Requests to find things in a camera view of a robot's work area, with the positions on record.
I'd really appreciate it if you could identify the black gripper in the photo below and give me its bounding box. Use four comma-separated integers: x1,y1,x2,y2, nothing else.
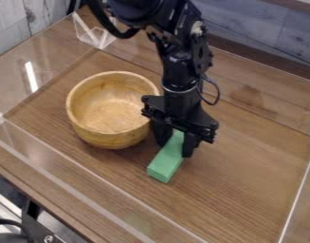
142,86,220,158

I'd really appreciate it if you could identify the green rectangular block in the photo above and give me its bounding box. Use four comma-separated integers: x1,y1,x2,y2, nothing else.
147,131,184,183

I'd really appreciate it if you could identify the wooden bowl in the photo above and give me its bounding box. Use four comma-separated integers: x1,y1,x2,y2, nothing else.
66,71,159,150

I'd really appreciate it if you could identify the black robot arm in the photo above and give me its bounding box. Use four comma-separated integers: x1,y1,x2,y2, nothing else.
87,0,220,158

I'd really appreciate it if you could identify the clear acrylic tray wall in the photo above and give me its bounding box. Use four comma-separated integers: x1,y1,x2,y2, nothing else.
0,19,310,243

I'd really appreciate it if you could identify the clear acrylic corner bracket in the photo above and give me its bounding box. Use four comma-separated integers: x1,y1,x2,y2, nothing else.
72,12,116,49

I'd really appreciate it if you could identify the black table leg bracket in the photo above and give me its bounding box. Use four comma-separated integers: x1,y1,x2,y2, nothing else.
22,200,63,243

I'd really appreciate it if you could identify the black cable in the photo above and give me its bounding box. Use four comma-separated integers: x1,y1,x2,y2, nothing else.
0,217,24,243

